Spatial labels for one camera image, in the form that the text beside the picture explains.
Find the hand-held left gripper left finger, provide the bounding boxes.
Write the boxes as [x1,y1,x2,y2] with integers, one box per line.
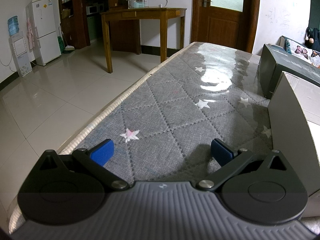
[37,139,130,190]

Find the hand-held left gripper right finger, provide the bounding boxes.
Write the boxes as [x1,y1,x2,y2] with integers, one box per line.
[196,138,290,192]

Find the grey quilted star desktop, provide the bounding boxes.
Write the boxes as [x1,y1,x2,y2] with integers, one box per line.
[7,41,320,235]

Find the white cardboard box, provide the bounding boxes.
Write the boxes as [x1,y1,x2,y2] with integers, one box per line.
[267,71,320,218]

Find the dark grey cardboard box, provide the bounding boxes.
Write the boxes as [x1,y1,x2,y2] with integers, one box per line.
[257,44,320,99]

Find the white broom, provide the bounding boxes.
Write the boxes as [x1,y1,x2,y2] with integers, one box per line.
[59,24,75,53]

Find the wooden door with frosted glass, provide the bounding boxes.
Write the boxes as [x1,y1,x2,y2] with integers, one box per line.
[191,0,262,54]

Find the dark wooden cabinet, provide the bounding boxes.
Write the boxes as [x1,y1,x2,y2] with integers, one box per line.
[57,0,142,54]

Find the white water dispenser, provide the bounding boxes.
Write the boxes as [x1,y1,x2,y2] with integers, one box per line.
[9,31,32,77]

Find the butterfly print pillow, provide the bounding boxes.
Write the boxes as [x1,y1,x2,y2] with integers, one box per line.
[280,35,320,67]

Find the white refrigerator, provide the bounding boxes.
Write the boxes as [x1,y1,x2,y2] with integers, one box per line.
[25,0,62,66]

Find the pink hanging apron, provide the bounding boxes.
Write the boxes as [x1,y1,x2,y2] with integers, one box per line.
[26,17,36,52]

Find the white microwave oven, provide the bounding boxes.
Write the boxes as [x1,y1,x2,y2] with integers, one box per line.
[86,4,104,15]

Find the brown wooden table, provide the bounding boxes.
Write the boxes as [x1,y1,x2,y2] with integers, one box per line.
[100,7,187,74]

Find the black bag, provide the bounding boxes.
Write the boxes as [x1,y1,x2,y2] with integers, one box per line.
[305,27,320,48]

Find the blue water bottle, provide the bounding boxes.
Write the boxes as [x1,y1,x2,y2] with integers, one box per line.
[7,16,20,37]

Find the dark green window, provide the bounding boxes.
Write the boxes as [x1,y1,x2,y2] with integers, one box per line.
[308,0,320,32]

